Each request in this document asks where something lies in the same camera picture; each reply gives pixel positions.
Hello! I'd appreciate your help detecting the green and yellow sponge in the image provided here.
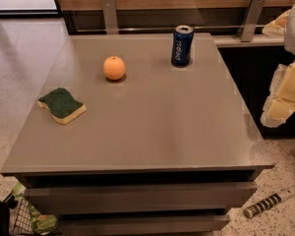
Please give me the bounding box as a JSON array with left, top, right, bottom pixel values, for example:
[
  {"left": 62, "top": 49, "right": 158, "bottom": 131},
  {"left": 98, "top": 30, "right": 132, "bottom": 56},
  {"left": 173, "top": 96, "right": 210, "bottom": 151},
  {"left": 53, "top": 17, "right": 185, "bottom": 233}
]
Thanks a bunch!
[{"left": 38, "top": 88, "right": 87, "bottom": 125}]

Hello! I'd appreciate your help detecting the grey drawer cabinet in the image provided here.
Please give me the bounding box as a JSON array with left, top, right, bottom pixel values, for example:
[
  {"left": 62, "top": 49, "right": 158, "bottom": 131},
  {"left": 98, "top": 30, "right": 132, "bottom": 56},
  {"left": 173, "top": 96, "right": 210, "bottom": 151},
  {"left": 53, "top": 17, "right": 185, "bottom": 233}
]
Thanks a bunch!
[{"left": 2, "top": 33, "right": 273, "bottom": 222}]

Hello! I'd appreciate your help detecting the upper grey drawer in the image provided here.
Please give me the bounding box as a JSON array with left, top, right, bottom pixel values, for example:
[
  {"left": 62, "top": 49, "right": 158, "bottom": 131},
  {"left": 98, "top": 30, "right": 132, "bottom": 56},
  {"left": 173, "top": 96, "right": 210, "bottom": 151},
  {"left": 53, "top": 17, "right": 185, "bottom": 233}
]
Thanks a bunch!
[{"left": 25, "top": 182, "right": 257, "bottom": 215}]

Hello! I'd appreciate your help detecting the white power strip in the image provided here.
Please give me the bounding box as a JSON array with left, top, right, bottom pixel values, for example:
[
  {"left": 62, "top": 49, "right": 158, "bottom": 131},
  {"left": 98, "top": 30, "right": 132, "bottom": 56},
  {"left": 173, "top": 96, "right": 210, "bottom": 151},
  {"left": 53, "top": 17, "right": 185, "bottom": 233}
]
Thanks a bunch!
[{"left": 243, "top": 189, "right": 295, "bottom": 219}]

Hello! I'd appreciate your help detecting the grey drawer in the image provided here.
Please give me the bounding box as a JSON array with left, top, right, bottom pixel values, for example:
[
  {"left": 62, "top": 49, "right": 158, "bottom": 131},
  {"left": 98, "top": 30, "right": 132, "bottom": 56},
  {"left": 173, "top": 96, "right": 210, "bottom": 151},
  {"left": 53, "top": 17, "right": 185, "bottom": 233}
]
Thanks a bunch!
[
  {"left": 25, "top": 182, "right": 257, "bottom": 215},
  {"left": 58, "top": 215, "right": 229, "bottom": 236}
]

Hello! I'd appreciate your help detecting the lower grey drawer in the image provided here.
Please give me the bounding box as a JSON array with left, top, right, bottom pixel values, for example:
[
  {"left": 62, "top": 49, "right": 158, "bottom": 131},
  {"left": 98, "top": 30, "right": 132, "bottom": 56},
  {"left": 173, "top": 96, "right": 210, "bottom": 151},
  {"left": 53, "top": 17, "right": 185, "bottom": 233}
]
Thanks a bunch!
[{"left": 58, "top": 215, "right": 229, "bottom": 236}]

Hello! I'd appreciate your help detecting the metal rail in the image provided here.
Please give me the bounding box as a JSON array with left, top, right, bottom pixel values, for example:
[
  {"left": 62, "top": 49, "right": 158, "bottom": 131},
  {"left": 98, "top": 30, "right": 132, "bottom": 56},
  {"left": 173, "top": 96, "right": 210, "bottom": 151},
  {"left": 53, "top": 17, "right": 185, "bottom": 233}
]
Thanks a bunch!
[{"left": 77, "top": 25, "right": 266, "bottom": 33}]

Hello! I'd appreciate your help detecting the wire mesh basket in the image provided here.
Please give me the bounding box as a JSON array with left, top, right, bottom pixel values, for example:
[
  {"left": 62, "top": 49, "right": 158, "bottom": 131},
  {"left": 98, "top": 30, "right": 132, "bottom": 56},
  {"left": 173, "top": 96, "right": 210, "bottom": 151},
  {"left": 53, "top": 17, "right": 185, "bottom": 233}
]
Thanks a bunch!
[{"left": 10, "top": 199, "right": 32, "bottom": 236}]

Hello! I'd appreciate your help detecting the left metal bracket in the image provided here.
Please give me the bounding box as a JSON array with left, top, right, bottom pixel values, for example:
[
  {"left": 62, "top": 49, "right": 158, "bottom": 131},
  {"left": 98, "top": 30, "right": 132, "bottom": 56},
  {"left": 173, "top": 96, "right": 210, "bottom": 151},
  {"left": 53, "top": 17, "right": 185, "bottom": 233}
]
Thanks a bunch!
[{"left": 101, "top": 0, "right": 119, "bottom": 34}]

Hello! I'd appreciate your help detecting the blue pepsi can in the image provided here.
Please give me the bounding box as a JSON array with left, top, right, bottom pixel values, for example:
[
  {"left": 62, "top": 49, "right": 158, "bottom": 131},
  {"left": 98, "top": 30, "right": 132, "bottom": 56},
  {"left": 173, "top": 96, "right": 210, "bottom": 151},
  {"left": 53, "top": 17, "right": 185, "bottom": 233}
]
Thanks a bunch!
[{"left": 171, "top": 25, "right": 194, "bottom": 67}]

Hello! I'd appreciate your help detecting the right metal bracket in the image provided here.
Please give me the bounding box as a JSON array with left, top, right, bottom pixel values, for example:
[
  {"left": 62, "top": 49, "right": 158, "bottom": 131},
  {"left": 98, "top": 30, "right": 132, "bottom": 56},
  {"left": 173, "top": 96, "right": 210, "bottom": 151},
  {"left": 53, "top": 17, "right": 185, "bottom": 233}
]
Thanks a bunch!
[{"left": 237, "top": 0, "right": 266, "bottom": 42}]

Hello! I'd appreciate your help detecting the metal bracket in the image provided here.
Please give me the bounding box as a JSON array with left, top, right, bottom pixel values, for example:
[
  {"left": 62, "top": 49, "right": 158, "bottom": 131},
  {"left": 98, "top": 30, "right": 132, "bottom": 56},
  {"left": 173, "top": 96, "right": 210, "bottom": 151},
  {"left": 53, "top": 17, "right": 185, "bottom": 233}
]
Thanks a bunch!
[
  {"left": 101, "top": 0, "right": 119, "bottom": 34},
  {"left": 237, "top": 0, "right": 266, "bottom": 42}
]

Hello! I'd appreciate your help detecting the orange fruit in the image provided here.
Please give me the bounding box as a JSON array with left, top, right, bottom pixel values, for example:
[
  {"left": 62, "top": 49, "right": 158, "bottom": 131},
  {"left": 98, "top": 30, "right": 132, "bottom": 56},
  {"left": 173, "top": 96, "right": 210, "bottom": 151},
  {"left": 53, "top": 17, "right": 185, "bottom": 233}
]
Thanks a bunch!
[{"left": 103, "top": 56, "right": 126, "bottom": 81}]

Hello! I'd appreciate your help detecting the green snack bag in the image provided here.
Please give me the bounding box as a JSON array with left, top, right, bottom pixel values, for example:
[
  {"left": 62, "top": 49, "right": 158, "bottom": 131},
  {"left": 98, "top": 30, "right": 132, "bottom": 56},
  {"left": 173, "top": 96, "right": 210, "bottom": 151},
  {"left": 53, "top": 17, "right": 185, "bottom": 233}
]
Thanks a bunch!
[{"left": 12, "top": 183, "right": 58, "bottom": 236}]

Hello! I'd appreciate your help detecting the black bag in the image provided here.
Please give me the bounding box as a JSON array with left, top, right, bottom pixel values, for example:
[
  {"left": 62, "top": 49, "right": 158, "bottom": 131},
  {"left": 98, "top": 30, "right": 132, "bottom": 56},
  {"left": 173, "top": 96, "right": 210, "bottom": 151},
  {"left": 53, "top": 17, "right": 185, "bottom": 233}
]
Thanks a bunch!
[{"left": 0, "top": 194, "right": 18, "bottom": 236}]

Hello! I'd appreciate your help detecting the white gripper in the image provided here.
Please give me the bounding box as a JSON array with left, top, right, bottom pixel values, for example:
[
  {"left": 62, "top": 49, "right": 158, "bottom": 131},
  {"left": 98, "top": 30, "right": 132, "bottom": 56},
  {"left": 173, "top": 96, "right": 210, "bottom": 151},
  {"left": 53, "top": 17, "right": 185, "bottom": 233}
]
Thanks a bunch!
[{"left": 261, "top": 61, "right": 295, "bottom": 128}]

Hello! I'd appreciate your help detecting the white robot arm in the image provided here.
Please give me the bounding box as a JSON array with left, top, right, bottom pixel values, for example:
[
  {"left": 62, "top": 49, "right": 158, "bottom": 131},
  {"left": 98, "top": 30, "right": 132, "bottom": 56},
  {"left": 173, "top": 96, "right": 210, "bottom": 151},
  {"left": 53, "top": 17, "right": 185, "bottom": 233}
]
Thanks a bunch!
[{"left": 261, "top": 4, "right": 295, "bottom": 128}]

